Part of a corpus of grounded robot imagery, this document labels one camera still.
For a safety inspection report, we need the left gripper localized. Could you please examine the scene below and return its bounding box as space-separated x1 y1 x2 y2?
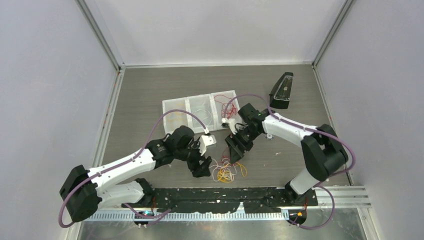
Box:
175 140 212 177

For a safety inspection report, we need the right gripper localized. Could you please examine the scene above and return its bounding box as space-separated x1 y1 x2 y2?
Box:
225 125 262 164

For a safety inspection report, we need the yellow cable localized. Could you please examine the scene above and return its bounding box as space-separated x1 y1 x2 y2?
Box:
215 161 248 184
167 107 188 128

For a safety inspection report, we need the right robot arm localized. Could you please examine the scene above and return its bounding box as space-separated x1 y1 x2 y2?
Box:
221 103 349 205

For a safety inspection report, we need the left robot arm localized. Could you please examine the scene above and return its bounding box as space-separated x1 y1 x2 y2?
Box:
58 126 217 228

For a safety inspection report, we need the white three-compartment tray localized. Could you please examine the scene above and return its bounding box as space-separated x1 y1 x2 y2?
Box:
162 90 242 134

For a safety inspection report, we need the black metronome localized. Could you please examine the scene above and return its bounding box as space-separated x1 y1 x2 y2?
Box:
269 72 294 110

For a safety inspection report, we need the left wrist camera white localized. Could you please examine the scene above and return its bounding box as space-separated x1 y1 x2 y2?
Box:
198 135 217 156

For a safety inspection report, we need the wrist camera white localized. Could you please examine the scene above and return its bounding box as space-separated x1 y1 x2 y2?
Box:
198 135 217 156
221 118 238 135

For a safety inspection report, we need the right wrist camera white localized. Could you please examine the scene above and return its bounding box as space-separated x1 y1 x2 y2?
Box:
221 118 238 135

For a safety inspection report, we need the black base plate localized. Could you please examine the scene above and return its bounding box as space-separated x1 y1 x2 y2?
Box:
129 187 318 214

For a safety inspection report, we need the grey cable duct rail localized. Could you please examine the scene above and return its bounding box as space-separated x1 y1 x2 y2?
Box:
86 209 289 222

